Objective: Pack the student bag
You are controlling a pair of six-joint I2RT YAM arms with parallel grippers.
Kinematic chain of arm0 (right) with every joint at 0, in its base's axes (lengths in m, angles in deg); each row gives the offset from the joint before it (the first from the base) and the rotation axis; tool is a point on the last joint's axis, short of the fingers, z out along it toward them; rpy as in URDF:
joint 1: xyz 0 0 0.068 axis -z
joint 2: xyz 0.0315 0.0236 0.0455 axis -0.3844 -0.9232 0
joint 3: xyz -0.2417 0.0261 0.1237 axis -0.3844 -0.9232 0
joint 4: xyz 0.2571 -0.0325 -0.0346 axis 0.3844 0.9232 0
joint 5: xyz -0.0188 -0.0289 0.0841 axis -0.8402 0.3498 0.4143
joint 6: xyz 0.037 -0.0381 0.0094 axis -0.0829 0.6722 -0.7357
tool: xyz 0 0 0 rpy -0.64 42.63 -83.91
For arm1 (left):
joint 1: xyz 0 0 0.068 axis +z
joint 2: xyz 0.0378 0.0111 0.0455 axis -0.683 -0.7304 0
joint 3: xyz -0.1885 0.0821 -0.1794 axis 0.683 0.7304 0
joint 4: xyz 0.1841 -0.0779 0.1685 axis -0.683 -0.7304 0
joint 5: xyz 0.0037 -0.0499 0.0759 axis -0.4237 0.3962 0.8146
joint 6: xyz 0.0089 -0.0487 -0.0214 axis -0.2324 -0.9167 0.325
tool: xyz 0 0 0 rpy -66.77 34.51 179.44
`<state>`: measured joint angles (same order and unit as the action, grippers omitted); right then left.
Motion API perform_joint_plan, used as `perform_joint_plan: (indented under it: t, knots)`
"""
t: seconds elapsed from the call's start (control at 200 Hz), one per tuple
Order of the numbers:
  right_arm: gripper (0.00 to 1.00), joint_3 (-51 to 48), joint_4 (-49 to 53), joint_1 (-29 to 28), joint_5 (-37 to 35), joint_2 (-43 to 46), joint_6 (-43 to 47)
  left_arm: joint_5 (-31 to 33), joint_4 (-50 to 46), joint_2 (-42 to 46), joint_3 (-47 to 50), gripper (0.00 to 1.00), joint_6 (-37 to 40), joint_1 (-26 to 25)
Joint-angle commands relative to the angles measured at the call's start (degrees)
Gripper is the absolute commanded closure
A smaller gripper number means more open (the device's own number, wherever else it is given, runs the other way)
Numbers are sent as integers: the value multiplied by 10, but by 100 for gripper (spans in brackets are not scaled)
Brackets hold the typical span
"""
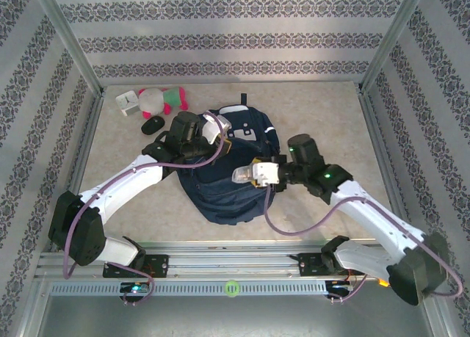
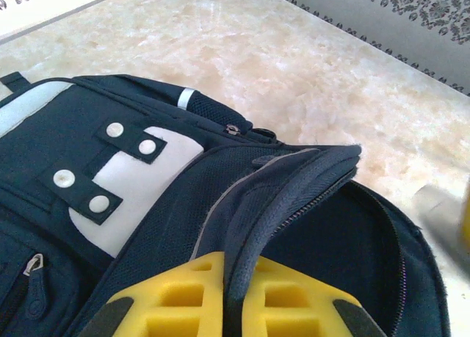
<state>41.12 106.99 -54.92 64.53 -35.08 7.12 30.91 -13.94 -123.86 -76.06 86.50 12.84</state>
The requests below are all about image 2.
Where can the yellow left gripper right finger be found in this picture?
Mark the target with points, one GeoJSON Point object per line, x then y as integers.
{"type": "Point", "coordinates": [301, 304]}

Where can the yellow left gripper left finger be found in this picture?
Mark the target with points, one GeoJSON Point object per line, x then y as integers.
{"type": "Point", "coordinates": [172, 300]}

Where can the navy blue backpack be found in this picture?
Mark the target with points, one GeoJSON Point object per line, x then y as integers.
{"type": "Point", "coordinates": [165, 205]}

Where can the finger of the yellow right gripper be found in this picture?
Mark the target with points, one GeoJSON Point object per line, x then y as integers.
{"type": "Point", "coordinates": [466, 223]}

